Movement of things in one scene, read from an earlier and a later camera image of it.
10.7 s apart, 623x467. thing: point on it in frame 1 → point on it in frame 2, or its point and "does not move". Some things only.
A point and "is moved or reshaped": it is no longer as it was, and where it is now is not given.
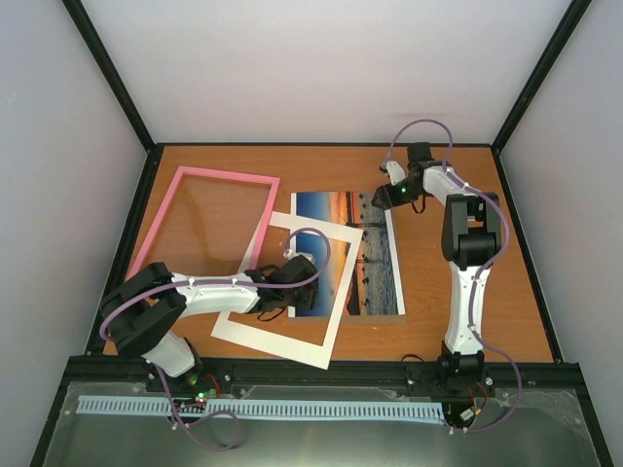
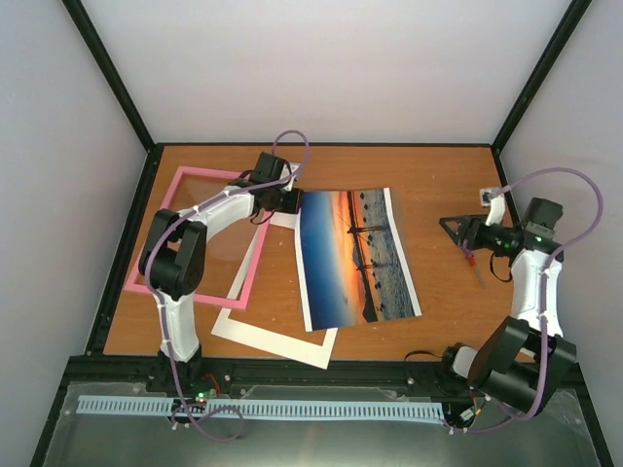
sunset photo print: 375,287 is moved or reshaped
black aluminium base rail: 220,376 does not move
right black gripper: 386,198 → 465,223
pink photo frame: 177,178 does not move
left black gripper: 309,299 → 293,203
